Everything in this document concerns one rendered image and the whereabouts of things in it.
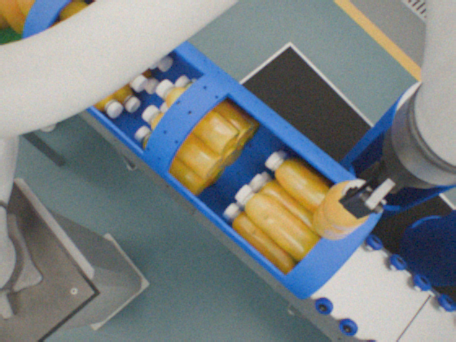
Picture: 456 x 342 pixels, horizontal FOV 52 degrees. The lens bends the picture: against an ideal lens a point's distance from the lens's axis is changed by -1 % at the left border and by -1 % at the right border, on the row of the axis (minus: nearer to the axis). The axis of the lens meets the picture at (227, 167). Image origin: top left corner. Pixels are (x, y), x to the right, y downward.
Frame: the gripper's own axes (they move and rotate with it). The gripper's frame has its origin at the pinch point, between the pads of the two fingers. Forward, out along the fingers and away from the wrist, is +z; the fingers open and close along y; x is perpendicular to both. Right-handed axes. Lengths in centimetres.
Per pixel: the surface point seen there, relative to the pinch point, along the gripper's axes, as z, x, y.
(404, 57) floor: 152, 13, 129
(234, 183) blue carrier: 57, 20, 1
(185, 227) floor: 153, 35, -10
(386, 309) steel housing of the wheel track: 60, -29, 3
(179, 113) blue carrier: 30.4, 35.2, -1.5
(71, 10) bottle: 35, 72, 1
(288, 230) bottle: 38.1, 2.7, -3.0
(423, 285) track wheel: 54, -31, 12
